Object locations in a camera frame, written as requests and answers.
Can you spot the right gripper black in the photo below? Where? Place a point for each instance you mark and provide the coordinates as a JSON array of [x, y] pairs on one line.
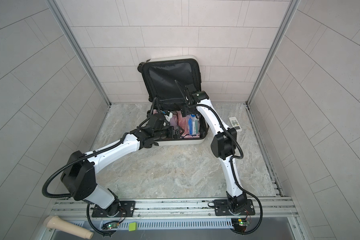
[[188, 111]]

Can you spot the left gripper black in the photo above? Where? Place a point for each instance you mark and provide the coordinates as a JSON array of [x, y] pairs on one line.
[[171, 136]]

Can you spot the red white striped garment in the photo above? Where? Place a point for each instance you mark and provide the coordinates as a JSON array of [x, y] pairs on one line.
[[184, 124]]

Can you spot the black and white suitcase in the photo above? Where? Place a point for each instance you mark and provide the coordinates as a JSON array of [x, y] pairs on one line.
[[159, 76]]

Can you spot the blue lidded cup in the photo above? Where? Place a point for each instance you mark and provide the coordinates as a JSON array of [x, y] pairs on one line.
[[193, 125]]

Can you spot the clear black-trimmed toiletry pouch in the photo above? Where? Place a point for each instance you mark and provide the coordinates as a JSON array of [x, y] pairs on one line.
[[171, 125]]

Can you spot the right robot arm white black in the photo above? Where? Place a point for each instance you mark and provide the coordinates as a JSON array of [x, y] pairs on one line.
[[224, 146]]

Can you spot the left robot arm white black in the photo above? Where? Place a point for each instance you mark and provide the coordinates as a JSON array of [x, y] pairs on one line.
[[79, 174]]

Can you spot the white remote control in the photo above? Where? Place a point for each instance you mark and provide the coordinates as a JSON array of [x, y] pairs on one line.
[[235, 124]]

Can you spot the green sticky note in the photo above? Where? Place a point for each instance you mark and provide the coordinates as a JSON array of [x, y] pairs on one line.
[[132, 226]]

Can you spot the left circuit board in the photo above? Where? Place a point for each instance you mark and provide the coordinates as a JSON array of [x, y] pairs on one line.
[[110, 225]]

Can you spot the circuit board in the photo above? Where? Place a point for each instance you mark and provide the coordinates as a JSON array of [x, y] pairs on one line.
[[240, 225], [110, 225]]

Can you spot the right circuit board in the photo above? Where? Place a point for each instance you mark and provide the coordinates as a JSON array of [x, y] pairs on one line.
[[240, 225]]

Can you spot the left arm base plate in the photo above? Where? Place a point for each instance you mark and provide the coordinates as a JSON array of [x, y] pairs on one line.
[[116, 210]]

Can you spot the aluminium rail frame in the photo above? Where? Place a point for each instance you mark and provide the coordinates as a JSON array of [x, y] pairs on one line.
[[152, 214]]

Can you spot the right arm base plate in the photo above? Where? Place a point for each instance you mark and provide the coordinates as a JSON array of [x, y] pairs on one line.
[[225, 207]]

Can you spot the beige cylindrical handle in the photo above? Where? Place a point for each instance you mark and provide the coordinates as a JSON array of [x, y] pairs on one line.
[[55, 222]]

